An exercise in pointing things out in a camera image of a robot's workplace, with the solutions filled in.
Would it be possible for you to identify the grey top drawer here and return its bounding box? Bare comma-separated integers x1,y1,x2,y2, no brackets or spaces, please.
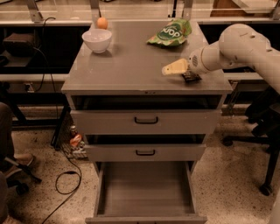
71,110,221,135

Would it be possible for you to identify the grey middle drawer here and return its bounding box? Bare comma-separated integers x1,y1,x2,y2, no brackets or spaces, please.
85,144,206,162

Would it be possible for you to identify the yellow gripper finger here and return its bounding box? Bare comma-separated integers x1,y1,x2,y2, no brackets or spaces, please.
162,59,189,75

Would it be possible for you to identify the grey open bottom drawer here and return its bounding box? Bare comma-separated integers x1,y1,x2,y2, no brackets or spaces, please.
86,161,207,224

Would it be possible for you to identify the black rxbar chocolate bar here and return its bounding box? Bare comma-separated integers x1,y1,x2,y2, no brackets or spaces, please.
182,72,201,83

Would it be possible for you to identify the green chip bag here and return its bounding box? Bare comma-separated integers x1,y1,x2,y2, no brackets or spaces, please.
147,18,192,47

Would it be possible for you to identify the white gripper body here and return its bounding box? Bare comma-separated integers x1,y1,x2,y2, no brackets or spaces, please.
188,46,211,74

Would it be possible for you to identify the white bowl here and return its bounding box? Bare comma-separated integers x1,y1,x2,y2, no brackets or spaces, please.
82,29,112,53

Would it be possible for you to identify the black rolling chair base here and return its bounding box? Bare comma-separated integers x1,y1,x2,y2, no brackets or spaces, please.
4,157,42,196

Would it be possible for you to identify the black floor cable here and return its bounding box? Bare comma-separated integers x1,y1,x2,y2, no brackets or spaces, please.
40,145,83,224

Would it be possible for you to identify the orange bottle on floor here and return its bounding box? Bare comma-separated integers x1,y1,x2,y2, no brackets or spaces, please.
70,125,82,150

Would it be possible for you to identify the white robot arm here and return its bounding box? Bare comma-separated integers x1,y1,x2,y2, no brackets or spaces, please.
162,24,280,196

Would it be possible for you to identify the orange fruit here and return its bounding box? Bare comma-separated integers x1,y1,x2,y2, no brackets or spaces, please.
97,17,108,29

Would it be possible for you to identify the dark box on shelf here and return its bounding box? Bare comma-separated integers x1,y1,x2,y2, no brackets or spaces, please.
3,32,34,57

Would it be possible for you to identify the grey metal drawer cabinet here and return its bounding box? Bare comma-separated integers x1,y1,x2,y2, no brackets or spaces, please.
60,18,234,224

